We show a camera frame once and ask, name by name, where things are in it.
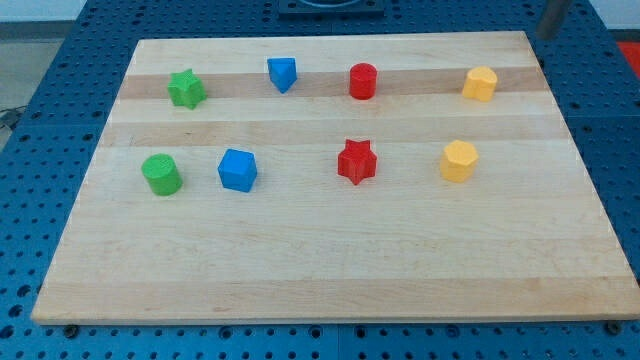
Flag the red cylinder block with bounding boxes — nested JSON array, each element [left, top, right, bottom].
[[349, 63, 378, 100]]

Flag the grey metal stick tool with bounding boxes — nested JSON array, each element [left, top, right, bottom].
[[535, 0, 572, 40]]

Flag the green cylinder block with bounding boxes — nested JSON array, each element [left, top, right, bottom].
[[141, 153, 183, 196]]

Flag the red object at edge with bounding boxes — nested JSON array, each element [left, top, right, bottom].
[[617, 41, 640, 77]]

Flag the green star block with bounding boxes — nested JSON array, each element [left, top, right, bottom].
[[167, 69, 207, 110]]

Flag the wooden board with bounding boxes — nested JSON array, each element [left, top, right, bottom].
[[32, 31, 639, 325]]

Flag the blue triangle block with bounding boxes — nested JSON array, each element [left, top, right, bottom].
[[267, 57, 297, 94]]

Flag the yellow hexagon block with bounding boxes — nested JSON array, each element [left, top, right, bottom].
[[440, 140, 479, 183]]

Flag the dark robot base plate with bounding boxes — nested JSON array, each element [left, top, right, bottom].
[[276, 0, 386, 19]]

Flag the blue cube block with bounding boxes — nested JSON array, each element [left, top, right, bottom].
[[218, 149, 257, 193]]

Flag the black cable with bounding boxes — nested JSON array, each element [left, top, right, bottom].
[[0, 104, 27, 132]]

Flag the red star block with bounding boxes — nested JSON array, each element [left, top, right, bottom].
[[337, 139, 377, 185]]

